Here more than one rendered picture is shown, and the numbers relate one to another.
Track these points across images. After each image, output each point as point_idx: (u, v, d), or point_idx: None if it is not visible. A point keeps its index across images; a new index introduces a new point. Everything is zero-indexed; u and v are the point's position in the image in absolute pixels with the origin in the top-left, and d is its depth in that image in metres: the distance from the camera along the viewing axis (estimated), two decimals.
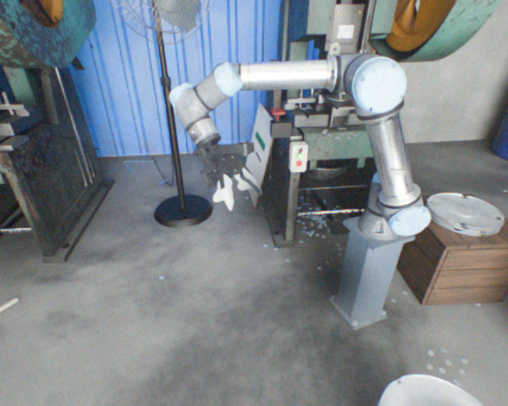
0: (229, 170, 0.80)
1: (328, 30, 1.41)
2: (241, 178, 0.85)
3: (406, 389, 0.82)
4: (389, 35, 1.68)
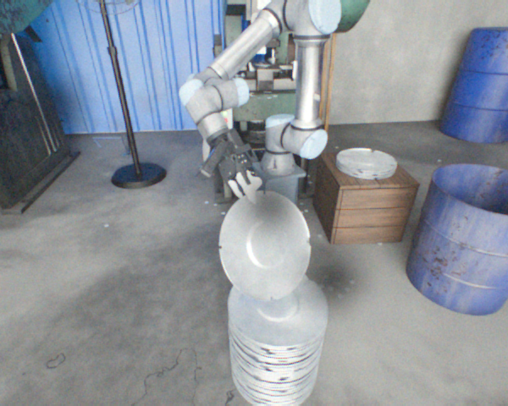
0: (225, 175, 0.84)
1: (247, 0, 1.60)
2: (240, 178, 0.83)
3: (266, 200, 0.85)
4: None
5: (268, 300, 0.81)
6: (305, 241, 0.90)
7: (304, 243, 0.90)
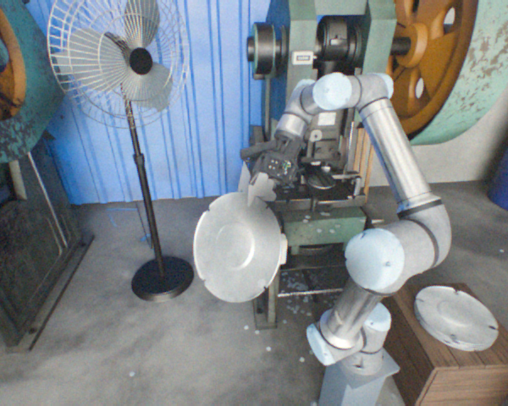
0: (264, 172, 0.86)
1: None
2: (261, 178, 0.82)
3: (262, 214, 0.80)
4: None
5: (200, 277, 0.88)
6: (262, 283, 0.77)
7: (261, 284, 0.77)
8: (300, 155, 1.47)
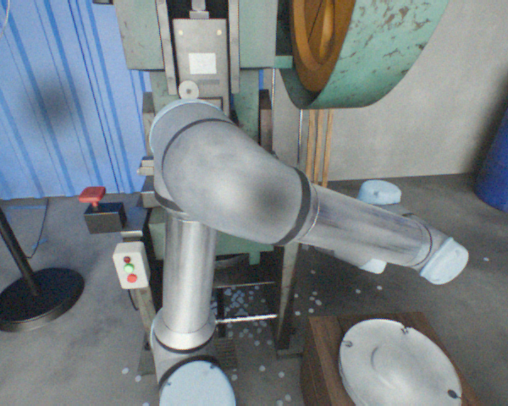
0: None
1: (167, 62, 0.83)
2: None
3: None
4: None
5: None
6: None
7: None
8: None
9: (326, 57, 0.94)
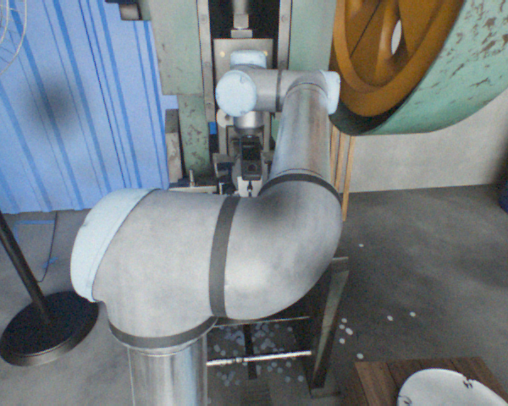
0: (241, 171, 0.76)
1: (206, 86, 0.74)
2: None
3: None
4: None
5: (234, 191, 0.88)
6: None
7: None
8: (212, 150, 0.89)
9: None
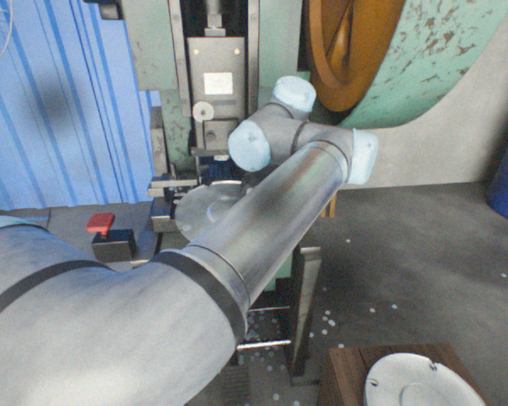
0: None
1: (181, 83, 0.78)
2: None
3: None
4: None
5: (212, 182, 0.91)
6: (185, 227, 0.76)
7: (185, 227, 0.76)
8: (190, 144, 0.93)
9: None
